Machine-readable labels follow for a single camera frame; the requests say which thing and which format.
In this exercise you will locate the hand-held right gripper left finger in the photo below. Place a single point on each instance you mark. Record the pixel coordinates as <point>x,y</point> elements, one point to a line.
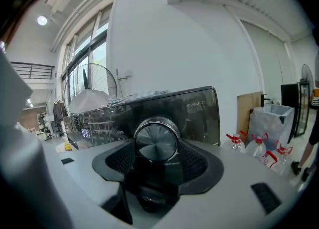
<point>82,168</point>

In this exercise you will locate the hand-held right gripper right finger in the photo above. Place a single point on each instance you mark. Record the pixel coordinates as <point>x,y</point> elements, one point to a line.
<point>231,178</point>

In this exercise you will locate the black washing machine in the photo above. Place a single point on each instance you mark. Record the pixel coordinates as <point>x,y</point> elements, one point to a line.
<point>197,115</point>

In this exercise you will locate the silver metal control knob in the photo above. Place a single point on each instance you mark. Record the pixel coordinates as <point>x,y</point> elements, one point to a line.
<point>156,143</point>

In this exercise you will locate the black bin with yellow lid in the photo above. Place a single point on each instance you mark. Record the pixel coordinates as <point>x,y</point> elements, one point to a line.
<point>67,147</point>

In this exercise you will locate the clear water bottle red cap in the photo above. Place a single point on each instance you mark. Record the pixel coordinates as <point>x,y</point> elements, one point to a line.
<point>282,155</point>
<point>234,144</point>
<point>258,147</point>
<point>269,159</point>

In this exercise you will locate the dark hanging garment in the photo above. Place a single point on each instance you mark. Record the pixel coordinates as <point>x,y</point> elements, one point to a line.
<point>59,110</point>

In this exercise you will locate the large leaning cardboard sheet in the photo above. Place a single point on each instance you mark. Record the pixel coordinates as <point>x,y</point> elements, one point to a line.
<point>245,113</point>

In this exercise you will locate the black faucet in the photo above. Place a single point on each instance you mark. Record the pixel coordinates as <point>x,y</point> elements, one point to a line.
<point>263,99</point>

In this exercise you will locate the checked cloth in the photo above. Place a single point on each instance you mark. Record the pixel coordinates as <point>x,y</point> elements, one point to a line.
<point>139,95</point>

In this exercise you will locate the black cabinet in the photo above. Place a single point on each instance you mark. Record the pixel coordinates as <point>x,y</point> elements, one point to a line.
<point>289,95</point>

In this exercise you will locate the black railing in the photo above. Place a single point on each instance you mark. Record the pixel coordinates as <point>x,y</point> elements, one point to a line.
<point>32,69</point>

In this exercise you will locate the black-framed window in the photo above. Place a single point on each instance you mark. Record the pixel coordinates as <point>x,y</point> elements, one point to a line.
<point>82,46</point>

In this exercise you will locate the round ceiling lamp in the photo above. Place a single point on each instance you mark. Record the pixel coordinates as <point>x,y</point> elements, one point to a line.
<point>42,20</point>

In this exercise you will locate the grey wall pipe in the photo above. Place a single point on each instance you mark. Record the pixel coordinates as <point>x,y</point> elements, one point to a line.
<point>119,85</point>

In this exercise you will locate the black pedestal fan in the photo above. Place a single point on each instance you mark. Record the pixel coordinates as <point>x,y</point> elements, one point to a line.
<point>99,78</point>

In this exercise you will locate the white wall box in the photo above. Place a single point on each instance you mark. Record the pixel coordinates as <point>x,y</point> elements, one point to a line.
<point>127,74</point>

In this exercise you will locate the grey pedestal fan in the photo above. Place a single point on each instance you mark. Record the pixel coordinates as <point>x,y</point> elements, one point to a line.
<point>307,75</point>

